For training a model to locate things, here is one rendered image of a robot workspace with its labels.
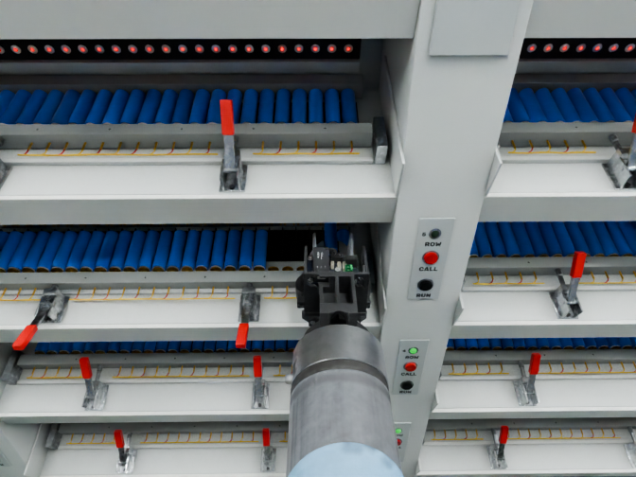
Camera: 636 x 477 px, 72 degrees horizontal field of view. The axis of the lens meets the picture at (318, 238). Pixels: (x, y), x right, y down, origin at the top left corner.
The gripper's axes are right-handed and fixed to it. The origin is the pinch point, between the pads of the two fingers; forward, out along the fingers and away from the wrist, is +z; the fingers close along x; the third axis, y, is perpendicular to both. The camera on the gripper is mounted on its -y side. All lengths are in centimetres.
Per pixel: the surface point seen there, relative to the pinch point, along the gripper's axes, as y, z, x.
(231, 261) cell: -1.5, -0.3, 14.2
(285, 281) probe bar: -2.3, -3.7, 6.4
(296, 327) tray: -6.8, -8.0, 4.7
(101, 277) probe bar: -2.2, -3.1, 31.6
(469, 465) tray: -45, -6, -27
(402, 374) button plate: -16.3, -8.1, -10.6
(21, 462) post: -40, -8, 54
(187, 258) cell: -1.4, 0.2, 20.5
